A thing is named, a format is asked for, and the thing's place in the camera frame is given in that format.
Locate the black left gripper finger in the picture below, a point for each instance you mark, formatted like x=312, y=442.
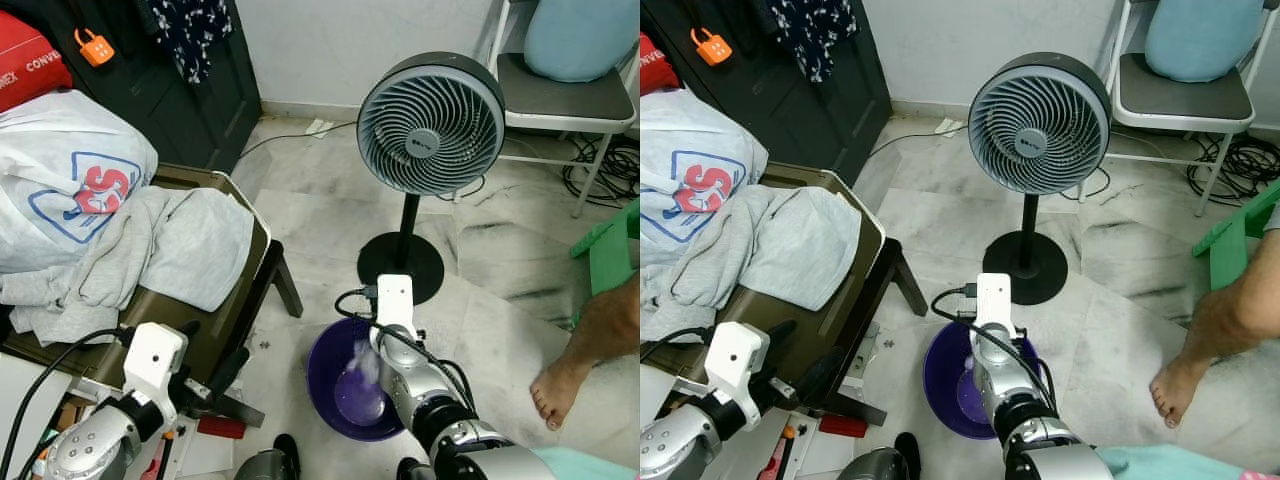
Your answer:
x=820, y=372
x=782, y=328
x=190, y=328
x=228, y=372

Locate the white tissue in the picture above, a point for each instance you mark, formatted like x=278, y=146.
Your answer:
x=365, y=362

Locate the dark brown low table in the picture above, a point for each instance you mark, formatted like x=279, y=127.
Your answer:
x=215, y=340
x=830, y=330

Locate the small red box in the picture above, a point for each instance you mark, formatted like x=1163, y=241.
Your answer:
x=843, y=427
x=220, y=428

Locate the grey hoodie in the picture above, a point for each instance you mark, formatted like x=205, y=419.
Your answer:
x=190, y=245
x=800, y=245

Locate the robot left leg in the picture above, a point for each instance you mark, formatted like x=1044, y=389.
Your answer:
x=870, y=466
x=265, y=465

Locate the robot leg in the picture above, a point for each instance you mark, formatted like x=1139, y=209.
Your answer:
x=870, y=466
x=415, y=470
x=265, y=465

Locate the purple plastic basin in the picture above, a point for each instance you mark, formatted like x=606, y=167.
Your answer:
x=335, y=390
x=945, y=390

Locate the green plastic stool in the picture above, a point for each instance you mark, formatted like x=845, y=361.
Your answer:
x=610, y=255
x=1235, y=240

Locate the person in grey shorts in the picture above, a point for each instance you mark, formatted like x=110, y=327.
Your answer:
x=1220, y=320
x=590, y=340

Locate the white plastic logo bag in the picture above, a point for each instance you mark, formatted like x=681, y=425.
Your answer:
x=60, y=140
x=690, y=140

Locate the robot right leg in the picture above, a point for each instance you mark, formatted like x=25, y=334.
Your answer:
x=415, y=470

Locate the orange padlock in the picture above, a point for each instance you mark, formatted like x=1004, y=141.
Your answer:
x=713, y=48
x=97, y=50

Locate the red fabric bag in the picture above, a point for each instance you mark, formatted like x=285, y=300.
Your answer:
x=652, y=65
x=25, y=60

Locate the navy floral garment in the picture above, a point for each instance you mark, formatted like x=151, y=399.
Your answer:
x=190, y=30
x=810, y=30

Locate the grey standing fan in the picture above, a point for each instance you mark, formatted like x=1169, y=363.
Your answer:
x=1040, y=125
x=430, y=125

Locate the white metal folding chair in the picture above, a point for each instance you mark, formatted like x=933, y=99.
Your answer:
x=560, y=95
x=1180, y=95

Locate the light blue cushion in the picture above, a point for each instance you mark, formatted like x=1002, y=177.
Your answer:
x=1200, y=35
x=580, y=35

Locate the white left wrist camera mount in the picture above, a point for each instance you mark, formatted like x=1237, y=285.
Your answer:
x=732, y=355
x=152, y=355

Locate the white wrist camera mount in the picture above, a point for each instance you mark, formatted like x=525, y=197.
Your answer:
x=395, y=298
x=152, y=355
x=993, y=298
x=732, y=355

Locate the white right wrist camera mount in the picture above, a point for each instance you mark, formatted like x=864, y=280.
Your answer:
x=993, y=298
x=395, y=298

